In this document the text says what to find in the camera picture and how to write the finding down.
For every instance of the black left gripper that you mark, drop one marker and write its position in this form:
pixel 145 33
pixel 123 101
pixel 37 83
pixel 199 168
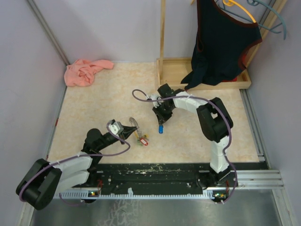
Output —
pixel 128 130

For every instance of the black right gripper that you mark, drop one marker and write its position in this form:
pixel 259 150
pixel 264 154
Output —
pixel 160 116

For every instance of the key with blue tag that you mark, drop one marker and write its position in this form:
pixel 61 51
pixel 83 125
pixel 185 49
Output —
pixel 161 129

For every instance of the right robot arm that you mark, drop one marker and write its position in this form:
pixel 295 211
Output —
pixel 215 122

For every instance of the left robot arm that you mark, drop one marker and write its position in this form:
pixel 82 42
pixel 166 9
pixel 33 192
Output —
pixel 45 180

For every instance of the red key tag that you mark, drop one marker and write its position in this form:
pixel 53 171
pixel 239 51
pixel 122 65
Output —
pixel 144 142

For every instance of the wooden clothes rack base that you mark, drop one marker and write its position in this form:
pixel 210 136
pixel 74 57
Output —
pixel 172 71

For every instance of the pink crumpled cloth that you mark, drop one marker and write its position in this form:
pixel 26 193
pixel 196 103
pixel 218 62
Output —
pixel 82 72

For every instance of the dark navy vest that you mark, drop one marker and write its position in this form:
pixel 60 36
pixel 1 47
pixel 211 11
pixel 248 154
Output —
pixel 221 44

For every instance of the teal clothes hanger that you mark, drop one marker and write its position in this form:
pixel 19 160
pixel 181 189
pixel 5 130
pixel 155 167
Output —
pixel 271 21

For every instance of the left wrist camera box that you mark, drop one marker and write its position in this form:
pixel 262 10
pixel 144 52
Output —
pixel 115 127

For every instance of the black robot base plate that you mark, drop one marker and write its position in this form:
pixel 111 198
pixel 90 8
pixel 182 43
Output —
pixel 157 178

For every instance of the aluminium frame rail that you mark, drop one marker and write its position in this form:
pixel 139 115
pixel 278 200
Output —
pixel 259 179

